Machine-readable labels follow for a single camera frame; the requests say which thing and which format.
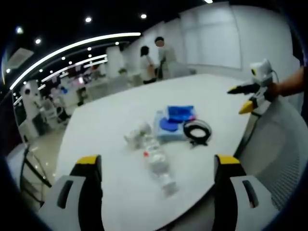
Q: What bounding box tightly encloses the long ceiling light strip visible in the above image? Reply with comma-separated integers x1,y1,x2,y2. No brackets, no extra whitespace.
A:
9,32,142,91

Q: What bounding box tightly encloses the clear plastic bottle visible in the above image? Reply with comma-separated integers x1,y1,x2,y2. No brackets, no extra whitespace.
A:
141,141,180,197

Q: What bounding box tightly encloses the white pillar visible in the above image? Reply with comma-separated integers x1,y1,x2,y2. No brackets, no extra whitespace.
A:
19,80,46,138

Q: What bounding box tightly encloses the grey mesh chair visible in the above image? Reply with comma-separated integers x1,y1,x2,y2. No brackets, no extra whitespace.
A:
234,95,305,212

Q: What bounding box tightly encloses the person's right hand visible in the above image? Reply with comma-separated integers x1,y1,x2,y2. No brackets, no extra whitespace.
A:
264,81,282,102

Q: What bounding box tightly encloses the blue plastic packet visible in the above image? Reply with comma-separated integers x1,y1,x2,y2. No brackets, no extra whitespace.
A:
167,104,197,122

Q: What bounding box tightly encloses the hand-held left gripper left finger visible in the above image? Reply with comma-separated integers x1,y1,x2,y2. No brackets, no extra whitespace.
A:
38,154,104,231

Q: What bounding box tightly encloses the black chair frame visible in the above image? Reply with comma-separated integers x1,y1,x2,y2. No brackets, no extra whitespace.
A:
19,144,52,202

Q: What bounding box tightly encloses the black cable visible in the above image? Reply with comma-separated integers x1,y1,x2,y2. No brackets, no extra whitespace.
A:
182,119,213,147

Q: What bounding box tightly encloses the clear plastic bag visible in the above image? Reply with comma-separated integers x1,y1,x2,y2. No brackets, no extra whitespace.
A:
123,121,153,150

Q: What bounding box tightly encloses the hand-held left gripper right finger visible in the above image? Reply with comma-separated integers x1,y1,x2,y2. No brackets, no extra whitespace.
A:
211,154,280,231

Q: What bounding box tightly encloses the round blue lid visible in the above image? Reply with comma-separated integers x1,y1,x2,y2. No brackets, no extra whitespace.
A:
159,116,183,132

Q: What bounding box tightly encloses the white table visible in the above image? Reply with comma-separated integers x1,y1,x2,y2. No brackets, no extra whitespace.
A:
53,73,280,231

